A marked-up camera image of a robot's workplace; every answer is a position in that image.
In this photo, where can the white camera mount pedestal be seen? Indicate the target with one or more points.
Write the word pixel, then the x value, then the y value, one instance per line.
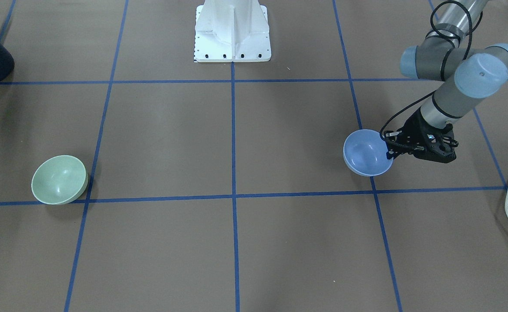
pixel 232 31

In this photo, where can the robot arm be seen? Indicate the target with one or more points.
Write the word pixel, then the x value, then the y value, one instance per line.
pixel 468 76

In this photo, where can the green bowl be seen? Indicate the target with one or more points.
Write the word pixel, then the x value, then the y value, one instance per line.
pixel 60 180

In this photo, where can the blue bowl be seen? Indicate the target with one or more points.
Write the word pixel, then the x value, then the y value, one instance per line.
pixel 366 154

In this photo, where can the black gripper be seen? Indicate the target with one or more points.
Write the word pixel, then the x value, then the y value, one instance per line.
pixel 415 128

